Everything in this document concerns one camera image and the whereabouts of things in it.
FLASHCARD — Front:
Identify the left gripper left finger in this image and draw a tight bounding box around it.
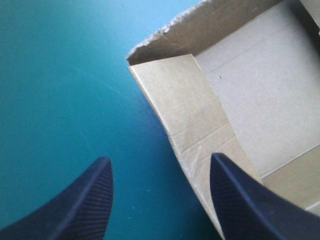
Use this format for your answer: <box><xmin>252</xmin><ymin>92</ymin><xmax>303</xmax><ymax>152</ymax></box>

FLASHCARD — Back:
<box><xmin>0</xmin><ymin>156</ymin><xmax>115</xmax><ymax>240</ymax></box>

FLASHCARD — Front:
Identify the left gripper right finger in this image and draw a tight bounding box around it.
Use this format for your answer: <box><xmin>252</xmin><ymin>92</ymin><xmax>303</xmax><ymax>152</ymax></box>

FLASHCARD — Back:
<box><xmin>210</xmin><ymin>152</ymin><xmax>320</xmax><ymax>240</ymax></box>

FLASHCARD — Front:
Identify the brown cardboard box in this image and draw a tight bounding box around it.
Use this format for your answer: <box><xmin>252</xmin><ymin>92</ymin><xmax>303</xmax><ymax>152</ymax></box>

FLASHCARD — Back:
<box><xmin>125</xmin><ymin>0</ymin><xmax>320</xmax><ymax>240</ymax></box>

